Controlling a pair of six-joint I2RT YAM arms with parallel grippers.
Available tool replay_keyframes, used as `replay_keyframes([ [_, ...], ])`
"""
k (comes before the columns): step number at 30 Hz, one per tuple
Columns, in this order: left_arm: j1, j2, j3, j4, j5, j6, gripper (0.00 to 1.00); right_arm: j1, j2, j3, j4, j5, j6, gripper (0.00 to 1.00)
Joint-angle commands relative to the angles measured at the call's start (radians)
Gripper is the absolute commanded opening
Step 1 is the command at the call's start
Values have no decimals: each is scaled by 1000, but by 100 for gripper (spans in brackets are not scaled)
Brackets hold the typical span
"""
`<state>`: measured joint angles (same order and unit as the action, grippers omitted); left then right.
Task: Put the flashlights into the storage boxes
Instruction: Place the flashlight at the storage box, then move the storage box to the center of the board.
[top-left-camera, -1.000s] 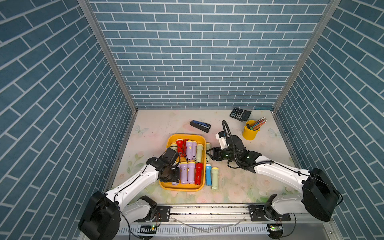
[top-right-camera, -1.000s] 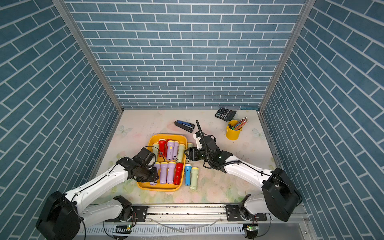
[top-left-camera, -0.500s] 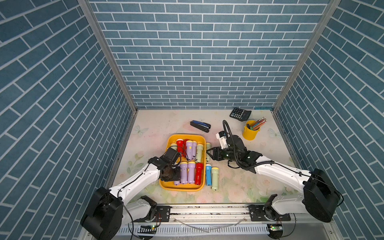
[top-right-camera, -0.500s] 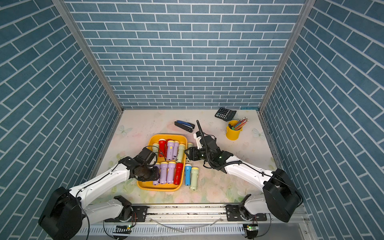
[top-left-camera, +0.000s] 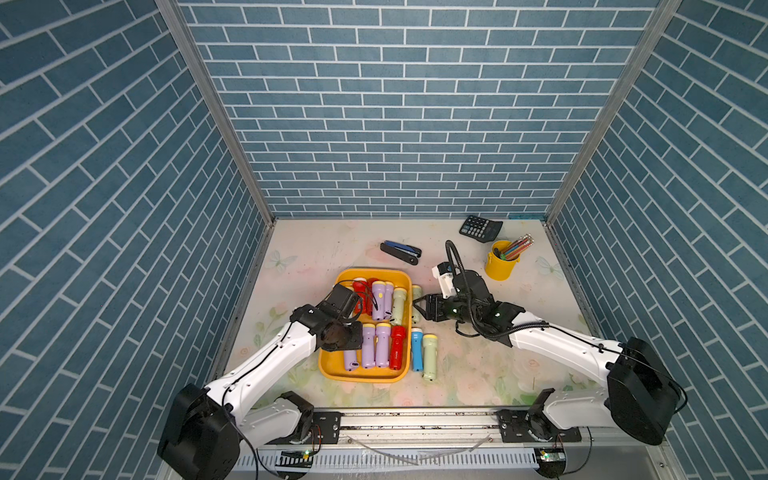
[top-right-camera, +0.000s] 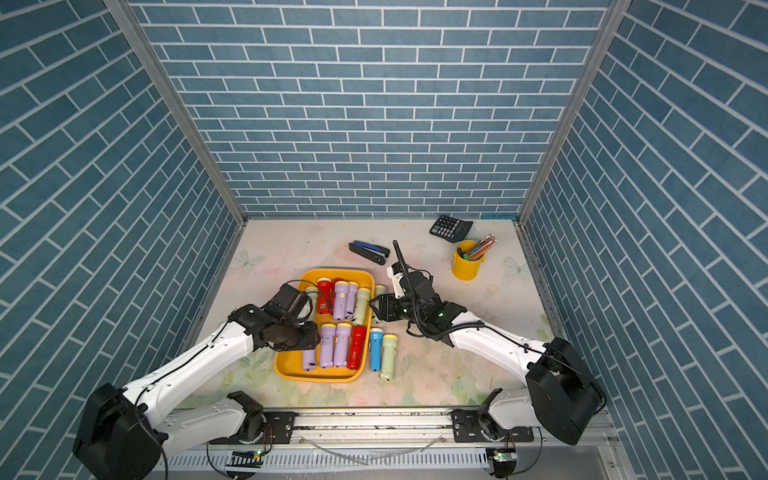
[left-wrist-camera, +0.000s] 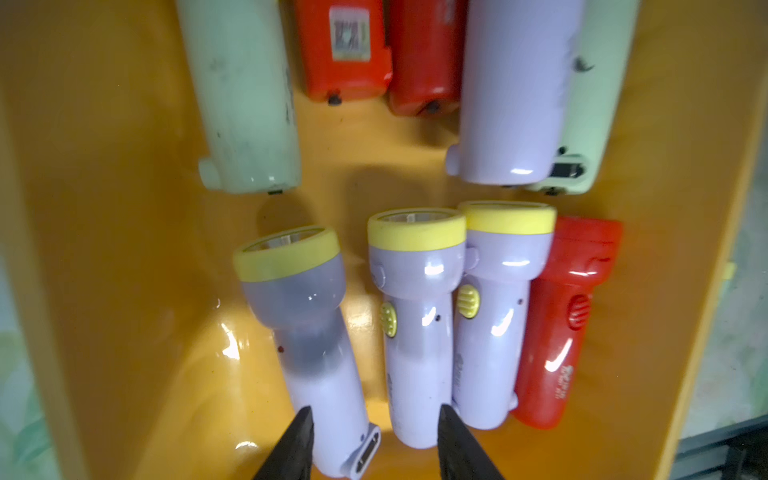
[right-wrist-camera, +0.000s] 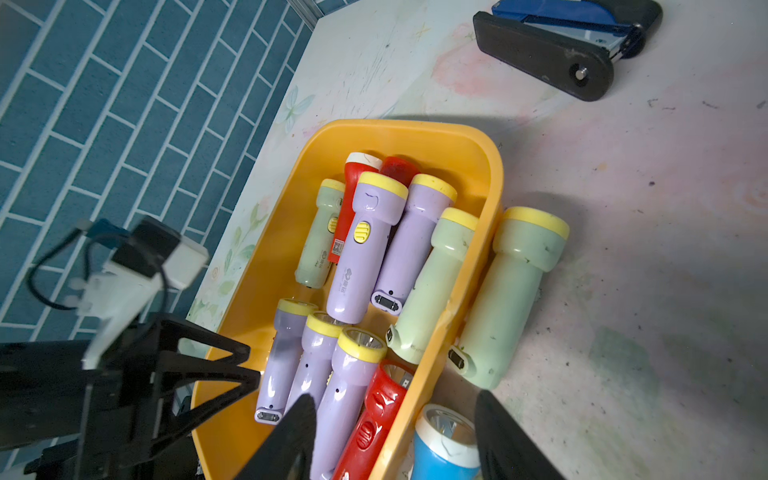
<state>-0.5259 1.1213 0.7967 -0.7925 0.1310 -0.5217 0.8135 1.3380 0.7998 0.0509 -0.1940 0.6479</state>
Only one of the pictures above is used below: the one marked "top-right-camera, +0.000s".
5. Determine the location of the blue flashlight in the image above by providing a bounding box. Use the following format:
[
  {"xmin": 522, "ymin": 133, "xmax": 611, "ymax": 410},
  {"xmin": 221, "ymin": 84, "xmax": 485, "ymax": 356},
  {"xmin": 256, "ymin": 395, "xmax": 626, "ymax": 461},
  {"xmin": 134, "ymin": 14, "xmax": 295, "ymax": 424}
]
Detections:
[{"xmin": 369, "ymin": 327, "xmax": 384, "ymax": 372}]

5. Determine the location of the purple flashlight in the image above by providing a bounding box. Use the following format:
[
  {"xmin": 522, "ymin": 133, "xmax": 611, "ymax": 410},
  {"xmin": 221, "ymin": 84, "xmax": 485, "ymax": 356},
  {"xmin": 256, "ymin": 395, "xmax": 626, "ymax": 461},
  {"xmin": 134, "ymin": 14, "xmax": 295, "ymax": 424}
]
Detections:
[
  {"xmin": 333, "ymin": 322, "xmax": 352, "ymax": 368},
  {"xmin": 345, "ymin": 281, "xmax": 359, "ymax": 320},
  {"xmin": 301, "ymin": 349, "xmax": 317, "ymax": 372},
  {"xmin": 319, "ymin": 323, "xmax": 337, "ymax": 369},
  {"xmin": 332, "ymin": 279, "xmax": 350, "ymax": 322}
]

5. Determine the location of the yellow plastic storage tray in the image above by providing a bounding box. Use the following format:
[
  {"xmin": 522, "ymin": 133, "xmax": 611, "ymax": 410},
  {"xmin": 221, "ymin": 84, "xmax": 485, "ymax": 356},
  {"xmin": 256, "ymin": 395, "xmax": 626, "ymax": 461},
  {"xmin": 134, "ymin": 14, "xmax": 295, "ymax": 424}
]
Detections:
[{"xmin": 274, "ymin": 267, "xmax": 375, "ymax": 383}]

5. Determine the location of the red flashlight plain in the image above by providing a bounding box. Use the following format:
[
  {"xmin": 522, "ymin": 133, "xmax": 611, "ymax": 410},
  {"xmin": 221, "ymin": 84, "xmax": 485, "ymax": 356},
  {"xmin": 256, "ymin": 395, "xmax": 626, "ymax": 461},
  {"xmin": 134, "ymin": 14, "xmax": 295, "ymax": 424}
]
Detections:
[{"xmin": 347, "ymin": 325, "xmax": 367, "ymax": 371}]

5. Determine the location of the red flashlight white logo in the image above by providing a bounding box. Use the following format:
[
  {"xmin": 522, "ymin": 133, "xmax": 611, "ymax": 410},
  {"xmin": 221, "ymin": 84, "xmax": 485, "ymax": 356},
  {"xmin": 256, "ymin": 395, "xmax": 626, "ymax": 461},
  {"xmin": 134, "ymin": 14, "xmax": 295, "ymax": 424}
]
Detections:
[{"xmin": 317, "ymin": 277, "xmax": 333, "ymax": 315}]

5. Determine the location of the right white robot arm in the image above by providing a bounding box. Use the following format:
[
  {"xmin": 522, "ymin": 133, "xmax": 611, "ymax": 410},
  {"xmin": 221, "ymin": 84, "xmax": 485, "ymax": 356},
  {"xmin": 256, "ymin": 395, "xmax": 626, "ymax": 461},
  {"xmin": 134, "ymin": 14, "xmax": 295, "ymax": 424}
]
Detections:
[{"xmin": 370, "ymin": 275, "xmax": 606, "ymax": 445}]

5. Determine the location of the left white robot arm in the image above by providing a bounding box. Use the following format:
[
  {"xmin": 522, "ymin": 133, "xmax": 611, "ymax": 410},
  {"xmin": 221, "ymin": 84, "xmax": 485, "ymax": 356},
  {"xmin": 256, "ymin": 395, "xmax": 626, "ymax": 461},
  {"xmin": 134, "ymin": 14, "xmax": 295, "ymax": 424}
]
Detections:
[{"xmin": 73, "ymin": 283, "xmax": 320, "ymax": 479}]

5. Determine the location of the black and blue stapler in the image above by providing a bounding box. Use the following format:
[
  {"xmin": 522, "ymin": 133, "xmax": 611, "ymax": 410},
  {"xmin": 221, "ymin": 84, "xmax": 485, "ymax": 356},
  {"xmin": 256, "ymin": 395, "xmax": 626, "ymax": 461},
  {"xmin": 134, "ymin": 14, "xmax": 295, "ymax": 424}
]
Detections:
[{"xmin": 348, "ymin": 240, "xmax": 390, "ymax": 265}]

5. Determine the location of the yellow pen cup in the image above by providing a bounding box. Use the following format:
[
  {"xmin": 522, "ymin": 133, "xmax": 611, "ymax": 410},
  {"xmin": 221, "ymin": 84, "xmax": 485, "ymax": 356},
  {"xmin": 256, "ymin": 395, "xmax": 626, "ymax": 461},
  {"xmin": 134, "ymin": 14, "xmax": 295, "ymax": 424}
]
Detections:
[{"xmin": 451, "ymin": 240, "xmax": 485, "ymax": 282}]

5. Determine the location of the black desk calculator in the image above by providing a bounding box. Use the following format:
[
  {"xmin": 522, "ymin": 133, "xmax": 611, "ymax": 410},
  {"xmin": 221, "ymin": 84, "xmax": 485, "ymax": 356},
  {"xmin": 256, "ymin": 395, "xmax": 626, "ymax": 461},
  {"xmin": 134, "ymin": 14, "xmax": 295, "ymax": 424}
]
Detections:
[{"xmin": 429, "ymin": 215, "xmax": 473, "ymax": 244}]

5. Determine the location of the coloured pens bundle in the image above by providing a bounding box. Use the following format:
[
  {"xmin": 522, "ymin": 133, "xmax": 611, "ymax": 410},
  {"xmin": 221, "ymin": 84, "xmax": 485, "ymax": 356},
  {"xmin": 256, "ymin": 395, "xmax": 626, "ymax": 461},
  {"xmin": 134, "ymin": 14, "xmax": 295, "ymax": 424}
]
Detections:
[{"xmin": 462, "ymin": 234, "xmax": 497, "ymax": 261}]

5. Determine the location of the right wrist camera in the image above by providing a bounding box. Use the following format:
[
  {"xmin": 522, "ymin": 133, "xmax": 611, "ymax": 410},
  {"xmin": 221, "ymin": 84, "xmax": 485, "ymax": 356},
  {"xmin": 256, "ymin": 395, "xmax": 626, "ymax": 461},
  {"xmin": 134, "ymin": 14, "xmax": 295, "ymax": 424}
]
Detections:
[{"xmin": 387, "ymin": 263, "xmax": 405, "ymax": 299}]

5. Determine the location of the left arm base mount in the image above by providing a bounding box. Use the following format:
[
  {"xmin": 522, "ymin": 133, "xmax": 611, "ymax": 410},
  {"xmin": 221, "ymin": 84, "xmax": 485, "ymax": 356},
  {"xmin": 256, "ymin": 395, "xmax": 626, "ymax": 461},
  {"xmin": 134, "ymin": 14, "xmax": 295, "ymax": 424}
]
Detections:
[{"xmin": 211, "ymin": 391, "xmax": 297, "ymax": 447}]

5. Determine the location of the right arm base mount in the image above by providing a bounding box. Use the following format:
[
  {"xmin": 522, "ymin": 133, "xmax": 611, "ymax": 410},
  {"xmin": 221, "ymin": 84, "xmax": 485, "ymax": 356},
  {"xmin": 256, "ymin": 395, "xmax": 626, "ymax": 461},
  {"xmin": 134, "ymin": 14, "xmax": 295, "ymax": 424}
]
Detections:
[{"xmin": 450, "ymin": 388, "xmax": 534, "ymax": 443}]

